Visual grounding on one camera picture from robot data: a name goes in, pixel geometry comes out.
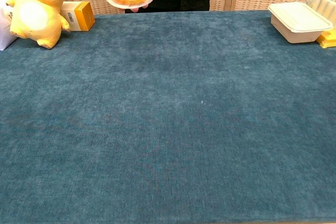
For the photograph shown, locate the blue velvet tablecloth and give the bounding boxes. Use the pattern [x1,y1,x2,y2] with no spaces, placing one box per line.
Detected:
[0,10,336,224]

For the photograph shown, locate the white and gold carton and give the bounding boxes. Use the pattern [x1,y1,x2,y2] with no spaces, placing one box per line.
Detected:
[59,1,96,32]

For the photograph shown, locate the white tissue pack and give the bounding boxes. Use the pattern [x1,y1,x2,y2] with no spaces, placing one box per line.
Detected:
[0,0,20,51]

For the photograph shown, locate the beige lidded lunch box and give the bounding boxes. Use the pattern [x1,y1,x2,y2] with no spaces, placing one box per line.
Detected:
[267,1,333,44]

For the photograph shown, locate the yellow sponge cloth pack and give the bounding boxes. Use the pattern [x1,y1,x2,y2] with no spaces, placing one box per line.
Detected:
[316,30,336,49]

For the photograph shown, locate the yellow plush dinosaur toy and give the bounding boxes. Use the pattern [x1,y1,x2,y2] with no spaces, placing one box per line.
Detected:
[5,0,71,49]

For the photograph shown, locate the striped scouring sponge pack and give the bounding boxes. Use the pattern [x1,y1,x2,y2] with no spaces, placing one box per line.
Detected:
[303,0,336,29]

